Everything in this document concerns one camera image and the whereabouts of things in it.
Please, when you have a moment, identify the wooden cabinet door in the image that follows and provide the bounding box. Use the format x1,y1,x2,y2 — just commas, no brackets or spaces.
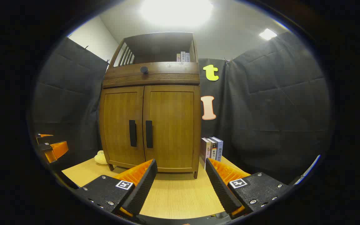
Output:
143,85,201,173
100,86,145,169

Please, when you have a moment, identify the black and white book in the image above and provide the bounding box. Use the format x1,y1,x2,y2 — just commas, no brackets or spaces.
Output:
207,138,218,161

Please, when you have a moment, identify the pale yellow soft object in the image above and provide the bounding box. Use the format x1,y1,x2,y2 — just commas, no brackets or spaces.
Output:
94,150,108,165

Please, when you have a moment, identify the wooden double-door shoe cabinet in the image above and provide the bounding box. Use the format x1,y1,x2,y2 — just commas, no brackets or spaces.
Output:
99,32,202,179

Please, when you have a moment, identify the dark brown book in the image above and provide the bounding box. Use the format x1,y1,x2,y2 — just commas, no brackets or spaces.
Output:
201,137,211,169

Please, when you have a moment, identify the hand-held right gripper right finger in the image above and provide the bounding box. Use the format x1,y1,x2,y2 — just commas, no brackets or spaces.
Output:
205,158,293,219

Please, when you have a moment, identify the large ceiling light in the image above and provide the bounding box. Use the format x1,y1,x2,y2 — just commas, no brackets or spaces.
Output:
139,0,214,27

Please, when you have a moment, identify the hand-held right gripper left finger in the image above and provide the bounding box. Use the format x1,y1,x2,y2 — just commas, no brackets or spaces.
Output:
74,159,158,218

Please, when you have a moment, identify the small ceiling light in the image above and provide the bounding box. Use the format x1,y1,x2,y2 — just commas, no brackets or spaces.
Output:
259,28,278,40

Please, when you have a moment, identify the grey blue book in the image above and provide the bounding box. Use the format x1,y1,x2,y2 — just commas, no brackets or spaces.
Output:
211,137,223,162

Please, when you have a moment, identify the black backdrop cloth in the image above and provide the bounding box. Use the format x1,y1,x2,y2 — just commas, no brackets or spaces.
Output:
32,31,330,185

